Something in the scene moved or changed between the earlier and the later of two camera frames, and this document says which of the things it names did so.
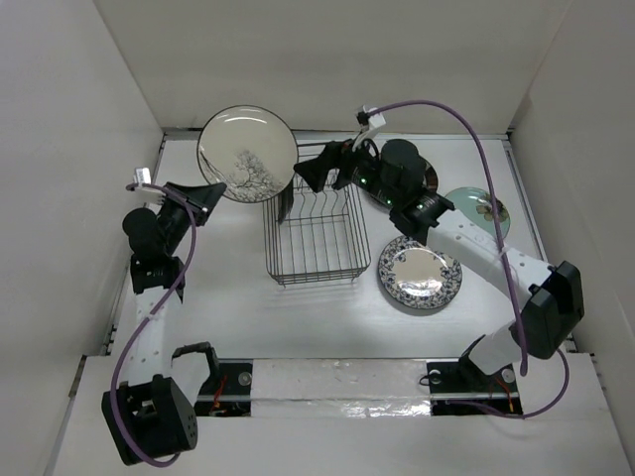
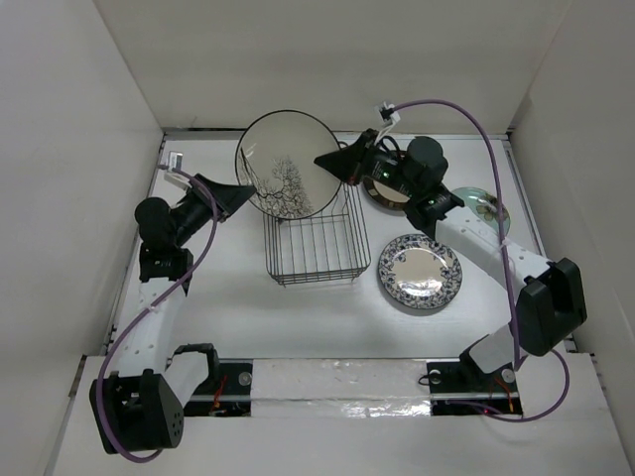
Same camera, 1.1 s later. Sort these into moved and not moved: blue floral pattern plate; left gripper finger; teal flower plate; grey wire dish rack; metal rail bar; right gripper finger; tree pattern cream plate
Moved: left gripper finger; tree pattern cream plate; right gripper finger
Not moved: grey wire dish rack; blue floral pattern plate; metal rail bar; teal flower plate
